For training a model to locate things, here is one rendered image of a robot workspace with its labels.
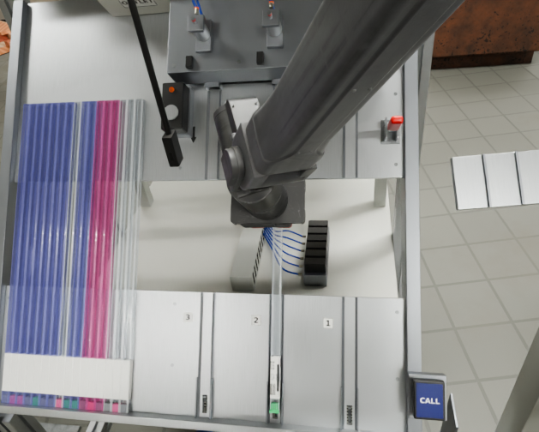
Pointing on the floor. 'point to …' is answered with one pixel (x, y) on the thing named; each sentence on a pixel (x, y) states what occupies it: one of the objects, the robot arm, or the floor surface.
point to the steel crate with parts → (492, 33)
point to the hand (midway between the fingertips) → (278, 213)
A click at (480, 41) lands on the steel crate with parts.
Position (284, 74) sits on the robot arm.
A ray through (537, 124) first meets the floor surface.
